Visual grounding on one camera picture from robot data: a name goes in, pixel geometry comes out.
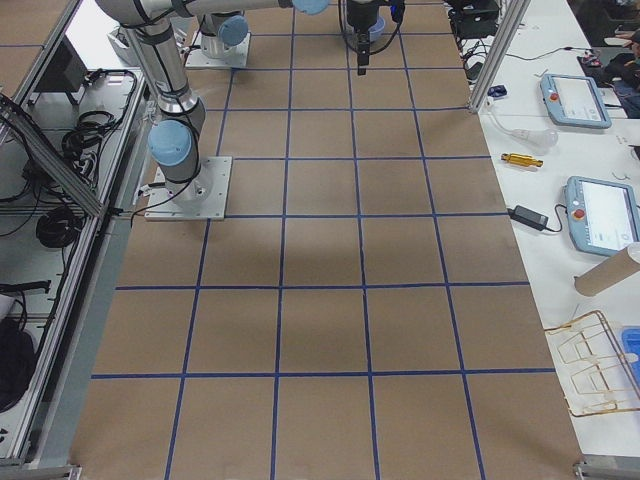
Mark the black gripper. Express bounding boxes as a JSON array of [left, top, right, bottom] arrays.
[[346, 0, 405, 76]]

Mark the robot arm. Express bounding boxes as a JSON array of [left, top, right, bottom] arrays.
[[98, 1, 329, 218], [198, 11, 249, 58]]

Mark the blue bowl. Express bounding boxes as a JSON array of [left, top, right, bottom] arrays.
[[368, 15, 386, 43]]

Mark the small blue black box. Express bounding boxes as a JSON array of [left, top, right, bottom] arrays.
[[487, 85, 508, 98]]

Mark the clear light bulb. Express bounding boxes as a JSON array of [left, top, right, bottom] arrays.
[[509, 129, 559, 150]]

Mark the far teach pendant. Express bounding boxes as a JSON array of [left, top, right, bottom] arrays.
[[540, 74, 612, 130]]

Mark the teach pendant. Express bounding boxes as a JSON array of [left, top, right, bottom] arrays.
[[540, 74, 612, 130], [564, 176, 639, 256]]

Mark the black power adapter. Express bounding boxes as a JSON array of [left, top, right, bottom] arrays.
[[507, 205, 548, 231]]

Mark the near teach pendant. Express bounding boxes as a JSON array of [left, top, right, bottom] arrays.
[[564, 176, 639, 256]]

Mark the cardboard tube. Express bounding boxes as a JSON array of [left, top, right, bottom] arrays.
[[574, 242, 639, 297]]

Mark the blue plastic bin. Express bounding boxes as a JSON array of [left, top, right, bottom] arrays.
[[615, 326, 639, 397]]

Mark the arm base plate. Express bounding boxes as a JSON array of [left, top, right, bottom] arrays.
[[144, 156, 232, 221], [185, 33, 251, 69]]

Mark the aluminium frame post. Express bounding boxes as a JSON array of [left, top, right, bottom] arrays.
[[468, 0, 530, 113]]

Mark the gold wire rack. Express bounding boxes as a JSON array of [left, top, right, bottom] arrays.
[[544, 310, 639, 418]]

